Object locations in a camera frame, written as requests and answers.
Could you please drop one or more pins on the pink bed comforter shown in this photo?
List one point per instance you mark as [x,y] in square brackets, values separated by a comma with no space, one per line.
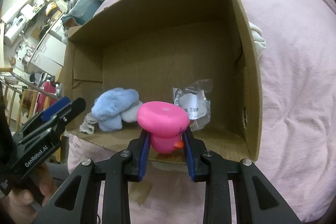
[297,72]

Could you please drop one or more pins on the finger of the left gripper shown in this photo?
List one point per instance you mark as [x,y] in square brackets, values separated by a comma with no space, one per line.
[69,111]
[54,108]

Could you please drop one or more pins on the pink rubber duck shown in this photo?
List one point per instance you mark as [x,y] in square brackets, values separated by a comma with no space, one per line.
[165,122]

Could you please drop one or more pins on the left hand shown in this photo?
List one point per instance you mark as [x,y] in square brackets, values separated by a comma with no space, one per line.
[18,203]

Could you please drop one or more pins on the white kitchen cabinets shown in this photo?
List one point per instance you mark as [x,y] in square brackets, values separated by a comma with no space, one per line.
[48,57]

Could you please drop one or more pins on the blue fur-trimmed jacket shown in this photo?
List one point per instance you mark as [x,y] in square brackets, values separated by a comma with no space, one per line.
[81,13]

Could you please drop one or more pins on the white fluffy soft item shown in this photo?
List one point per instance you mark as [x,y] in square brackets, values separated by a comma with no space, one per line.
[259,41]

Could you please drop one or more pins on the brown cardboard box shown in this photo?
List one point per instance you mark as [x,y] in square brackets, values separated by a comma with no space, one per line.
[153,46]

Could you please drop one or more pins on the wooden rack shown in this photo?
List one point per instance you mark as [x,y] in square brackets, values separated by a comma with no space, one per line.
[20,97]

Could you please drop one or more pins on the light blue fluffy scrunchie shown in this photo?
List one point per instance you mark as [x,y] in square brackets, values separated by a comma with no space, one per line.
[114,107]

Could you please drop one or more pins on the beige lace-trimmed scrunchie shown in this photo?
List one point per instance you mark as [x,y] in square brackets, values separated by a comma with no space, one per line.
[88,126]

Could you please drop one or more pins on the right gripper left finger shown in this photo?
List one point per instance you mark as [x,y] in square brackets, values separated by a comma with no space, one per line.
[98,191]

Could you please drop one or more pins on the pink suitcase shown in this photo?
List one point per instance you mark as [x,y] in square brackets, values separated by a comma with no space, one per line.
[43,101]

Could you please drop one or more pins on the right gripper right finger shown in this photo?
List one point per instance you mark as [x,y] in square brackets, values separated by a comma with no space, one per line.
[256,199]

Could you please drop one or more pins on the clear plastic packet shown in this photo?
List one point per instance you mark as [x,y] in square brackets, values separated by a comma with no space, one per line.
[194,101]

